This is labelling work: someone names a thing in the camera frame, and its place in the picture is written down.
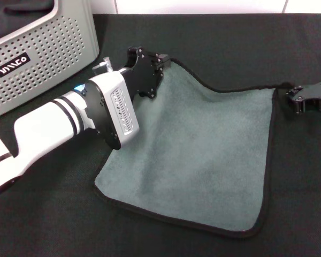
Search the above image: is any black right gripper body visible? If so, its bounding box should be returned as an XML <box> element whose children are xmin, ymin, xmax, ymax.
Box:
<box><xmin>293</xmin><ymin>81</ymin><xmax>321</xmax><ymax>115</ymax></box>

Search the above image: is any black tablecloth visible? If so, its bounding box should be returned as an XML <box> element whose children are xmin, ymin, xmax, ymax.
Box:
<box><xmin>0</xmin><ymin>13</ymin><xmax>321</xmax><ymax>257</ymax></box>

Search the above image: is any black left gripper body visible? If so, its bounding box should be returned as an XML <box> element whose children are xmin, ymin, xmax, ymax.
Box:
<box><xmin>120</xmin><ymin>47</ymin><xmax>166</xmax><ymax>104</ymax></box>

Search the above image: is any left arm cable with plug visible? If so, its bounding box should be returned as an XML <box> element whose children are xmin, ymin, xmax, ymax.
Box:
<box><xmin>92</xmin><ymin>56</ymin><xmax>113</xmax><ymax>75</ymax></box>

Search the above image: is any black cloth lining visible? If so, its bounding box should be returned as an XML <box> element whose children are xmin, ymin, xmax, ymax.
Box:
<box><xmin>0</xmin><ymin>0</ymin><xmax>56</xmax><ymax>43</ymax></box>

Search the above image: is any yellow and grey-green towel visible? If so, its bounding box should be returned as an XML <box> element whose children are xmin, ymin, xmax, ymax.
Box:
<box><xmin>93</xmin><ymin>57</ymin><xmax>293</xmax><ymax>239</ymax></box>

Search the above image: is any grey perforated storage box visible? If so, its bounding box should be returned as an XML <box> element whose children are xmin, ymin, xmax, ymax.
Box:
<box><xmin>0</xmin><ymin>0</ymin><xmax>101</xmax><ymax>122</ymax></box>

